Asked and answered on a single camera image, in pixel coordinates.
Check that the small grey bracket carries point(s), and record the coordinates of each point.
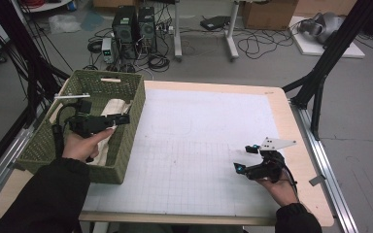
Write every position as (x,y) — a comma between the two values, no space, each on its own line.
(317,180)

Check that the white table leg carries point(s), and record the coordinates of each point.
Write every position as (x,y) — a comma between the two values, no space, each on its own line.
(177,32)
(231,35)

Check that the green woven basket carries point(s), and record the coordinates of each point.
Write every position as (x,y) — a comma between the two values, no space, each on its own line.
(126,152)

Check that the flat black box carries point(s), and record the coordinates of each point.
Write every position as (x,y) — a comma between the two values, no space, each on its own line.
(214,22)

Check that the white bench power supply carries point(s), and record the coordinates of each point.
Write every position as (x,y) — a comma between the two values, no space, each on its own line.
(107,50)

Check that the aluminium rail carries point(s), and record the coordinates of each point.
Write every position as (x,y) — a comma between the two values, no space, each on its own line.
(330,181)
(3,161)

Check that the grey rounded device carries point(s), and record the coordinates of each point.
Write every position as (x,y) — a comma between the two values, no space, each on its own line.
(327,26)

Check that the person's right hand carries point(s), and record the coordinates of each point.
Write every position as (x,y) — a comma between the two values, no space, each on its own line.
(281,192)

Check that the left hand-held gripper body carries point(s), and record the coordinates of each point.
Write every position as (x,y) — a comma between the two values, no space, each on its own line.
(87,123)

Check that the person's left hand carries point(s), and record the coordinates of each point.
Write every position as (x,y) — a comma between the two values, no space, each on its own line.
(81,147)

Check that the large cardboard box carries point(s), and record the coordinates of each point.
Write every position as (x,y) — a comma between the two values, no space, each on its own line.
(268,14)

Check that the cream printed cloth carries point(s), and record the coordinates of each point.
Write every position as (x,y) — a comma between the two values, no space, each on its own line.
(116,106)

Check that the white grid mat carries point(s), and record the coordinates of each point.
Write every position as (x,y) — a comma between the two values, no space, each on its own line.
(191,155)

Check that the white floor board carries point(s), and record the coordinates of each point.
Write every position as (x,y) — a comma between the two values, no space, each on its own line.
(307,48)

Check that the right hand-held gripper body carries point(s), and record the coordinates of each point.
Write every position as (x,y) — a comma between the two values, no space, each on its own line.
(268,165)

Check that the large black computer tower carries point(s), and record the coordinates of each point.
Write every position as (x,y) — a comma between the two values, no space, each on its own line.
(124,29)

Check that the clear plastic bag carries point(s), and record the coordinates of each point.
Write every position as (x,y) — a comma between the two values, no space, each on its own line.
(64,24)

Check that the slim black computer tower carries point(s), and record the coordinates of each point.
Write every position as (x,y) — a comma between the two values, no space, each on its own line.
(147,29)

